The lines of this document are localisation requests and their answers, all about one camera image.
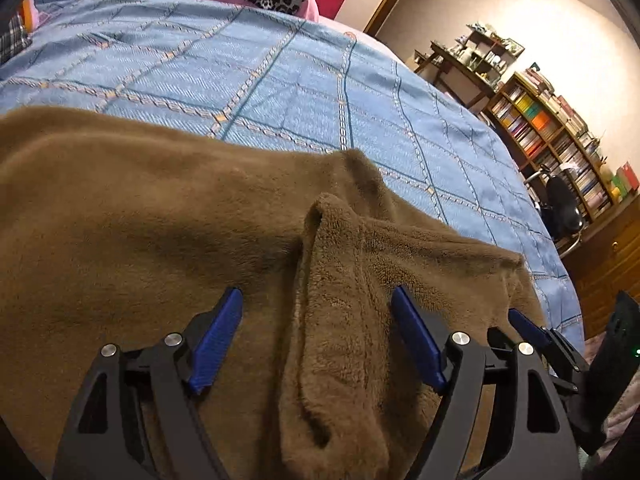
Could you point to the brown fleece pants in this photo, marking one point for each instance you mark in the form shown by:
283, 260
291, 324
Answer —
150, 235

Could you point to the wooden bookshelf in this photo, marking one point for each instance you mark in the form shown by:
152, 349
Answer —
530, 120

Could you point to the light striped bed sheet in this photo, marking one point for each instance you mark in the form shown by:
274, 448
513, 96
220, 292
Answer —
360, 35

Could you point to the plaid cloth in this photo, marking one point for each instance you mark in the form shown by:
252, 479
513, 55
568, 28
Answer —
12, 35

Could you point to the pile of books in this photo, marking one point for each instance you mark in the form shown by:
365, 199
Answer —
560, 105

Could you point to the orange cloth strip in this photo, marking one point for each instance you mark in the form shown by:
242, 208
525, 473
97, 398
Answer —
29, 12

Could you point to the black office chair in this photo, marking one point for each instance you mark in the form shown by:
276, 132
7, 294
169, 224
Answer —
562, 200

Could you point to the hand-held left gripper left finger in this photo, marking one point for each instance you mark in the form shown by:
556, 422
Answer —
217, 340

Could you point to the red and green boxes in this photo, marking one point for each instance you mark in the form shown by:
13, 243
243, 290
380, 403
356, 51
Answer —
625, 180

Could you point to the blue checked blanket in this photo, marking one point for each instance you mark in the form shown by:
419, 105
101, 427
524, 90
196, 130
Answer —
300, 85

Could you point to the wooden desk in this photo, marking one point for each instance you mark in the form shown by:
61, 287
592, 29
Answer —
450, 60

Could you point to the wooden desk organiser shelf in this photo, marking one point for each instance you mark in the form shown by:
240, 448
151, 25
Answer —
485, 52

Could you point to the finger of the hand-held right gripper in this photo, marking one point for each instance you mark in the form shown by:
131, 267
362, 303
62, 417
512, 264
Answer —
527, 327

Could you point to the wooden cabinet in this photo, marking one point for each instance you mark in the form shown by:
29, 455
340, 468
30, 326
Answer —
600, 270

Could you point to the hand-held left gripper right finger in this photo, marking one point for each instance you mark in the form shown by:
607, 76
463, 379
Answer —
417, 340

